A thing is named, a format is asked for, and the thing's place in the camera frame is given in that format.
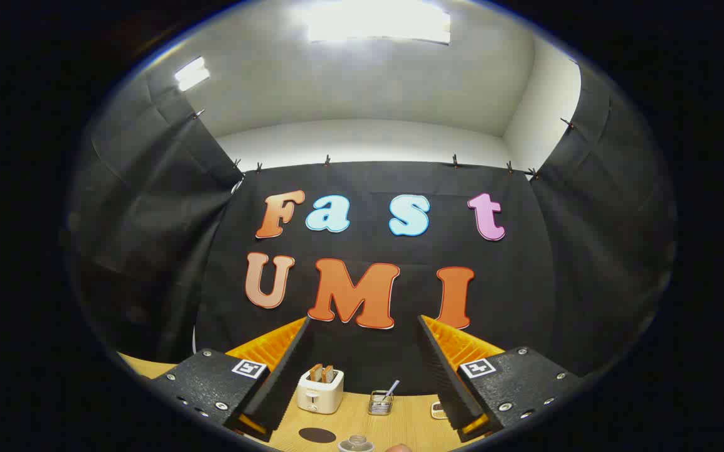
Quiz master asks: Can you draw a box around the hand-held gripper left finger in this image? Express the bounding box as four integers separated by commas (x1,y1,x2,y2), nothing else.
149,317,312,442

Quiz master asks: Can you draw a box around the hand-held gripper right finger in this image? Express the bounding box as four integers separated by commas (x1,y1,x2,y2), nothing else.
417,315,582,443

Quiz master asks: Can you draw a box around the white toaster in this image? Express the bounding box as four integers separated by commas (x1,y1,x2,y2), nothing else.
297,368,344,414

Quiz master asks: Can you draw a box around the wooden table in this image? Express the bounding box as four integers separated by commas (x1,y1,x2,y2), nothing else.
117,352,494,452

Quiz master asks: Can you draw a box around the small ceiling light panel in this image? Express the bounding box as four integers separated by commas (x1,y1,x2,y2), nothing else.
174,56,211,92

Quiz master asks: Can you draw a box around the large ceiling light panel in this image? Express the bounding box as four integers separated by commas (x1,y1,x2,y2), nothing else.
304,0,452,46

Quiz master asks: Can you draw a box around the wire mesh basket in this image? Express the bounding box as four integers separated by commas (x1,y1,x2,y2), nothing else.
368,390,394,416

